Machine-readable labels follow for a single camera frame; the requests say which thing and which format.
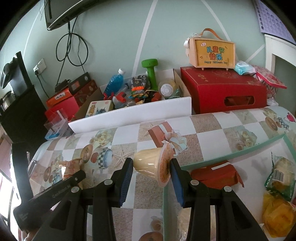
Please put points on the white wall socket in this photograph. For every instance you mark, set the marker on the white wall socket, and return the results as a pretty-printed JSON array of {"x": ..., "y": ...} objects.
[{"x": 40, "y": 67}]

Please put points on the purple perforated board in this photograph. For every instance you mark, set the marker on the purple perforated board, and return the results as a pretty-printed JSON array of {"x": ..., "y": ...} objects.
[{"x": 270, "y": 23}]

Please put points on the pudding jelly cup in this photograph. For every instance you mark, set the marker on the pudding jelly cup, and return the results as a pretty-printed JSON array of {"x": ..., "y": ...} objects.
[{"x": 154, "y": 163}]

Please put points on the checkered picture tablecloth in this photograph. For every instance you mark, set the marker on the checkered picture tablecloth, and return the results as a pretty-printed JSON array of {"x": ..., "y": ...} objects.
[{"x": 248, "y": 139}]

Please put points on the orange wooden handle case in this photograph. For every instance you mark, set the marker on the orange wooden handle case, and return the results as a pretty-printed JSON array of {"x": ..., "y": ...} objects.
[{"x": 208, "y": 50}]

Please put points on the cardboard box of clutter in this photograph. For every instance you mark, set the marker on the cardboard box of clutter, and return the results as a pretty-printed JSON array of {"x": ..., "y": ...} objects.
[{"x": 137, "y": 91}]

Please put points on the blue wet wipes pack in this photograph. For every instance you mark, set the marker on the blue wet wipes pack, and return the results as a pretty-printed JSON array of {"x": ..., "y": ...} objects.
[{"x": 243, "y": 68}]

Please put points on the white foam board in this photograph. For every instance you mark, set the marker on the white foam board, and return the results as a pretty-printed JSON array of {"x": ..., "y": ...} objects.
[{"x": 159, "y": 110}]

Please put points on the white shelf cabinet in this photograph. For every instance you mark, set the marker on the white shelf cabinet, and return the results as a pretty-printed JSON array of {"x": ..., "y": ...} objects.
[{"x": 280, "y": 60}]

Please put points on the clear plastic box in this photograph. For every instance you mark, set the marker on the clear plastic box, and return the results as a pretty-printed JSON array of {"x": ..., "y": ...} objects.
[{"x": 57, "y": 125}]

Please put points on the white round jar lid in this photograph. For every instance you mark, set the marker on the white round jar lid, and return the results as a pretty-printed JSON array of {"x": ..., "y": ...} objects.
[{"x": 167, "y": 88}]

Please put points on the small red gift box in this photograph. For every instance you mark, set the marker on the small red gift box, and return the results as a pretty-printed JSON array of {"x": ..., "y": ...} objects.
[{"x": 217, "y": 176}]

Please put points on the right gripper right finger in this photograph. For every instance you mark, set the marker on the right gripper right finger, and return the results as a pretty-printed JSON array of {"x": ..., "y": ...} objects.
[{"x": 233, "y": 219}]

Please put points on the wall mounted television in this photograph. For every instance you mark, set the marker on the wall mounted television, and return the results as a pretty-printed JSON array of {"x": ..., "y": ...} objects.
[{"x": 60, "y": 12}]

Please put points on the teal rimmed white tray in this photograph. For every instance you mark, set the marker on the teal rimmed white tray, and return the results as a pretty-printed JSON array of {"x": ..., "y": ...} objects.
[{"x": 242, "y": 196}]

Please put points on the swiss roll snack packet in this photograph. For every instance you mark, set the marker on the swiss roll snack packet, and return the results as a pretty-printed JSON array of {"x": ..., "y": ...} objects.
[{"x": 72, "y": 167}]

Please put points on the green dumbbell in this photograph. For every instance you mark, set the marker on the green dumbbell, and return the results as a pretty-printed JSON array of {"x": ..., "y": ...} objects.
[{"x": 150, "y": 64}]

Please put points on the green wrapped cake snack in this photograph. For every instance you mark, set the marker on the green wrapped cake snack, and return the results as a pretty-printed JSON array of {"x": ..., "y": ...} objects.
[{"x": 281, "y": 180}]

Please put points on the yellow snack bag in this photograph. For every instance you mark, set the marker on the yellow snack bag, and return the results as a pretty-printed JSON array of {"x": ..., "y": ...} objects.
[{"x": 278, "y": 215}]

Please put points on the red patterned flat box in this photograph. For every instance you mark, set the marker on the red patterned flat box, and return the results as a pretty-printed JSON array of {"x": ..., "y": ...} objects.
[{"x": 267, "y": 77}]

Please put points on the large red gift box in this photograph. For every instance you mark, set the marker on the large red gift box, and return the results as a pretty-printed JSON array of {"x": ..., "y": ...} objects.
[{"x": 218, "y": 90}]

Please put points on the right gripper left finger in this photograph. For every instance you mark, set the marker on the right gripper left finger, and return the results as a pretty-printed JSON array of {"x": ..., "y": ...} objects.
[{"x": 68, "y": 221}]

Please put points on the blue liquid bottle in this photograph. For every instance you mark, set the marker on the blue liquid bottle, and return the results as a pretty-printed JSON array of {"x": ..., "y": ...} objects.
[{"x": 114, "y": 84}]

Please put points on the orange red stacked boxes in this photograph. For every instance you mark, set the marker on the orange red stacked boxes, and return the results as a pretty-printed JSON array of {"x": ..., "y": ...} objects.
[{"x": 71, "y": 98}]

